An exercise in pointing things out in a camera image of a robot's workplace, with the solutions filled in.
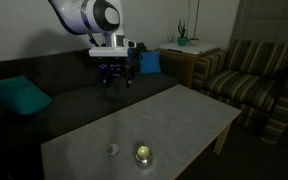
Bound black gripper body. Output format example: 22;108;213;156
98;57;134;80

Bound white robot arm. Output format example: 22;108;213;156
48;0;137;88

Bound blue cushion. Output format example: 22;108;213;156
139;51;161;74

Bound wooden side table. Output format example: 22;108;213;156
158;43;220;87

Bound teal pot with plant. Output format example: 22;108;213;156
177;20;188;46

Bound grey top coffee table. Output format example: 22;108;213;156
41;85;240;180

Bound white pot with stems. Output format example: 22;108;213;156
189;0;200;46

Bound silver container with candle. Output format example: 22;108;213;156
135;145;153;166

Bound teal cushion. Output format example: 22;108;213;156
0;75;53;115

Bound dark grey sofa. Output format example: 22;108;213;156
0;50;178;180

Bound striped armchair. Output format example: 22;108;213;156
192;39;288;144

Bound window blinds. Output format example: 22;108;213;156
231;0;288;43

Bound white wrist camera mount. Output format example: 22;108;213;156
89;34;137;57

